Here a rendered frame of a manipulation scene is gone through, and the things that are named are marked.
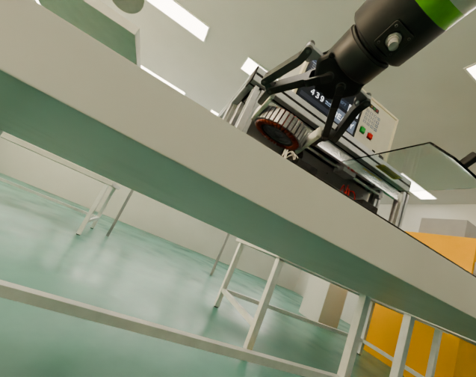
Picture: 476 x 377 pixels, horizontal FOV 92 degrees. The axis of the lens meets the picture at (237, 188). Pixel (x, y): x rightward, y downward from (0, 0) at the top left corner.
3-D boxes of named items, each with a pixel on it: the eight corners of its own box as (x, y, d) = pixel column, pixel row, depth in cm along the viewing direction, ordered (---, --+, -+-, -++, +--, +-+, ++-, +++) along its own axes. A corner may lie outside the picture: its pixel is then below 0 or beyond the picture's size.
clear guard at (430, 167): (510, 206, 56) (512, 185, 57) (455, 158, 49) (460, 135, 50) (382, 206, 86) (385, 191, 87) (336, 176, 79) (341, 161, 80)
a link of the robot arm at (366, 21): (441, 10, 30) (395, -44, 28) (453, 49, 24) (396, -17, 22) (394, 49, 35) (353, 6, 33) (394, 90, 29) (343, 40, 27)
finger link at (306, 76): (333, 83, 35) (332, 74, 34) (266, 97, 41) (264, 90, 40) (336, 70, 37) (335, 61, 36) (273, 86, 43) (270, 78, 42)
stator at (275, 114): (309, 149, 44) (320, 133, 44) (263, 113, 41) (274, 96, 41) (285, 154, 54) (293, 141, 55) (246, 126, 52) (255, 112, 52)
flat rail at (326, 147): (401, 203, 79) (403, 195, 80) (253, 101, 60) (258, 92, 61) (397, 203, 80) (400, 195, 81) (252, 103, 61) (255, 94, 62)
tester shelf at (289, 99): (409, 191, 82) (412, 180, 83) (252, 78, 61) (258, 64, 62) (321, 196, 123) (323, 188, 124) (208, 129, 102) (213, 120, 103)
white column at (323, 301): (336, 331, 394) (385, 164, 467) (317, 325, 381) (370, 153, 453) (316, 318, 441) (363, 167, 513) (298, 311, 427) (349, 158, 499)
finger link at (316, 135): (320, 125, 45) (323, 127, 46) (297, 143, 51) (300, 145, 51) (317, 135, 44) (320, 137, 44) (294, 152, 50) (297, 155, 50)
